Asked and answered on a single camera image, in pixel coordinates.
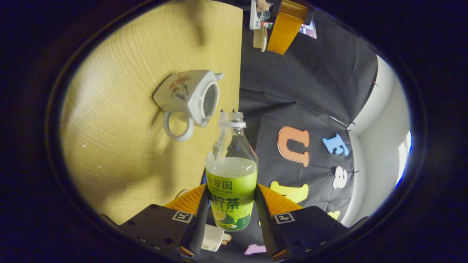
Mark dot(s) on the green label water bottle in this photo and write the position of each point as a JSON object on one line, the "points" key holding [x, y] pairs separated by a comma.
{"points": [[232, 182]]}

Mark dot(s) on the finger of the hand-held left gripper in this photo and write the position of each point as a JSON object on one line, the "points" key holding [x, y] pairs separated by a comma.
{"points": [[287, 29]]}

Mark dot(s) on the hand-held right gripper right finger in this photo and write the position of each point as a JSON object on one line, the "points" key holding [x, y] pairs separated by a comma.
{"points": [[265, 226]]}

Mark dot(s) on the black backdrop cloth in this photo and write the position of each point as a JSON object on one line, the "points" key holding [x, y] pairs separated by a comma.
{"points": [[310, 91]]}

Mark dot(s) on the computer monitor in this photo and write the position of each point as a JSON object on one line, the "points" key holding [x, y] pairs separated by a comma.
{"points": [[309, 30]]}

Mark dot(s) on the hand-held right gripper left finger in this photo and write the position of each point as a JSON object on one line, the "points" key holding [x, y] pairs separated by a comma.
{"points": [[199, 226]]}

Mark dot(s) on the red-capped clear plastic bottle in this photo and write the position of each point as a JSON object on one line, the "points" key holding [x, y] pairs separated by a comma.
{"points": [[267, 25]]}

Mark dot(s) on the pale bread slice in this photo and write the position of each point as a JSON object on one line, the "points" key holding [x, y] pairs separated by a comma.
{"points": [[226, 239]]}

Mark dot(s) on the white side table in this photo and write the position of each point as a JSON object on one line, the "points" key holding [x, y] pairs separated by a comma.
{"points": [[253, 16]]}

